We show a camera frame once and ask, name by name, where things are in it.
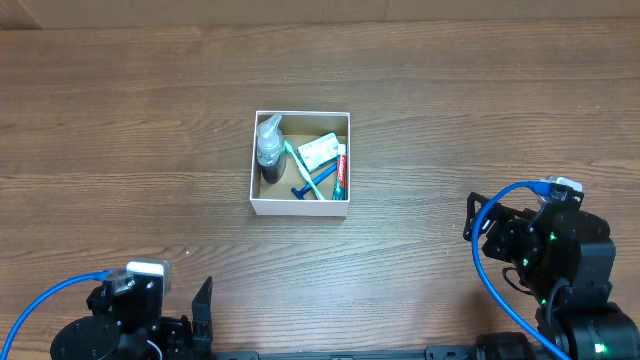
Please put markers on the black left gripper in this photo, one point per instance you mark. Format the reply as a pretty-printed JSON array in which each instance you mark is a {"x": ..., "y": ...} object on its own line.
[{"x": 179, "y": 343}]

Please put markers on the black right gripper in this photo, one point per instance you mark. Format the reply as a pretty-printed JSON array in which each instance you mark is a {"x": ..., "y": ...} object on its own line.
[{"x": 509, "y": 226}]

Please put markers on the teal toothpaste tube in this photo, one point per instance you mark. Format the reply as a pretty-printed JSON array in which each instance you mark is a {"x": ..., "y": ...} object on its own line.
[{"x": 341, "y": 163}]

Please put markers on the blue disposable razor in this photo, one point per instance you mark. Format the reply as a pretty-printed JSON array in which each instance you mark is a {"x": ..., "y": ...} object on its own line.
[{"x": 300, "y": 193}]

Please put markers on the green white soap box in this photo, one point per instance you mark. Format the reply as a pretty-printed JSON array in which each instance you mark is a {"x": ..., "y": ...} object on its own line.
[{"x": 317, "y": 153}]

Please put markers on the green toothbrush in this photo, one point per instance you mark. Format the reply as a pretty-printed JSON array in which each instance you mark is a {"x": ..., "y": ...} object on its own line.
[{"x": 303, "y": 171}]

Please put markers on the clear pump bottle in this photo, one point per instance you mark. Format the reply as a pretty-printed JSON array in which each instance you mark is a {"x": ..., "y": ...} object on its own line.
[{"x": 270, "y": 147}]

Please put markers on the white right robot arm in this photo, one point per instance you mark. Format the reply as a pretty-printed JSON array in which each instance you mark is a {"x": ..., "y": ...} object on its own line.
[{"x": 563, "y": 257}]

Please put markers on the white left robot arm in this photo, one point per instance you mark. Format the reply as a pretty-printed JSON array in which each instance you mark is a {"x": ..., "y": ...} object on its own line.
[{"x": 127, "y": 324}]

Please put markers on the white cardboard box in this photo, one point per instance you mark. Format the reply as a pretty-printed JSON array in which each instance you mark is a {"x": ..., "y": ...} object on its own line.
[{"x": 298, "y": 128}]

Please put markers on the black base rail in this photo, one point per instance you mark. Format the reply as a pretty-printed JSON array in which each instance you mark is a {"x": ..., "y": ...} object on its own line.
[{"x": 439, "y": 352}]

